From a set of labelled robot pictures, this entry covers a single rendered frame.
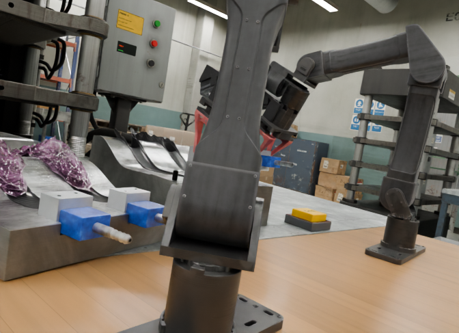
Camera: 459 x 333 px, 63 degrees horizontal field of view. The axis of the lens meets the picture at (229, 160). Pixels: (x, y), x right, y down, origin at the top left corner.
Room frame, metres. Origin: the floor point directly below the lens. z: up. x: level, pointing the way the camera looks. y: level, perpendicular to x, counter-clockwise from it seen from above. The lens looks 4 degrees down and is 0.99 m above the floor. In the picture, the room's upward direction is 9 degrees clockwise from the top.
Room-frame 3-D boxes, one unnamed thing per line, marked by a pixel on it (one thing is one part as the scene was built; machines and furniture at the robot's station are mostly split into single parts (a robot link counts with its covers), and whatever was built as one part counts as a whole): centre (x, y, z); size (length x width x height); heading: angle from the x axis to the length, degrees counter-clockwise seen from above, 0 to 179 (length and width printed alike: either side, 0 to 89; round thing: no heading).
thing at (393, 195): (0.79, -0.37, 0.90); 0.09 x 0.06 x 0.06; 148
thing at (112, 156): (0.92, 0.16, 0.87); 0.50 x 0.26 x 0.14; 43
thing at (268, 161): (0.97, -0.11, 0.94); 0.13 x 0.05 x 0.05; 43
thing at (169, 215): (0.34, 0.01, 0.90); 0.09 x 0.06 x 0.06; 87
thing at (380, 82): (4.84, -2.28, 1.03); 1.54 x 0.94 x 2.06; 135
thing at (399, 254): (0.79, -0.38, 0.84); 0.20 x 0.07 x 0.08; 140
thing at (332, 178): (7.25, -2.17, 0.42); 0.86 x 0.33 x 0.83; 45
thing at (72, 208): (0.44, 0.15, 0.86); 0.13 x 0.05 x 0.05; 60
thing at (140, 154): (0.91, 0.16, 0.92); 0.35 x 0.16 x 0.09; 43
